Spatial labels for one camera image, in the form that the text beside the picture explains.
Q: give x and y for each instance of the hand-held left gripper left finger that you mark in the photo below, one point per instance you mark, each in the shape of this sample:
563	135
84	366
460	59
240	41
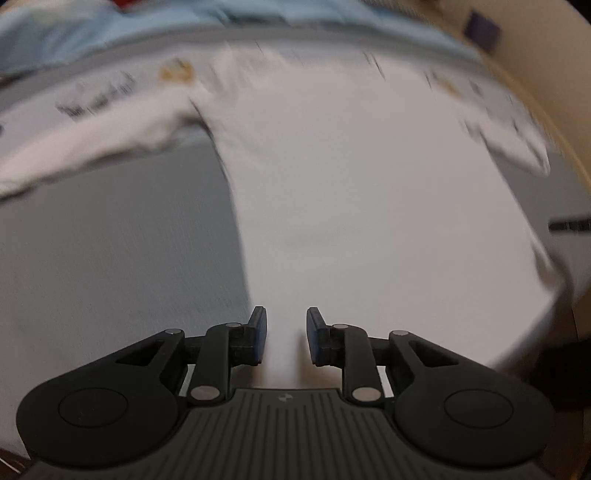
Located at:
261	333

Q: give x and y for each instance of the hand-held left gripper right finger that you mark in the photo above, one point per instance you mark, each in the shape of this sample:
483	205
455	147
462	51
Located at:
313	338

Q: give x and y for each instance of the white shirt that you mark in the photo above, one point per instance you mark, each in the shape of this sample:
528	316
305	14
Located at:
369	207

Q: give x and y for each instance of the grey bed sheet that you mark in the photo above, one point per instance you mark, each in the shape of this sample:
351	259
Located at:
115	254

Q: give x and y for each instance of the black ribbed strip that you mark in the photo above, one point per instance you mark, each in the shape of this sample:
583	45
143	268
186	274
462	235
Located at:
570	226

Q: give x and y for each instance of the white deer print blanket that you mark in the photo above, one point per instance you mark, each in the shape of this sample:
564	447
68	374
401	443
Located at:
92	97

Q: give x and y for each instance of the red cloth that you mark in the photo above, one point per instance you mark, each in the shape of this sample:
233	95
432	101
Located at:
129	3

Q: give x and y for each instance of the light blue blanket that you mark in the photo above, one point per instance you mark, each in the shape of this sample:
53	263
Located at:
69	27

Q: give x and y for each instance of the purple wall item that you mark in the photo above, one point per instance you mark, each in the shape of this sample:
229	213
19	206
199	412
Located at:
482	27

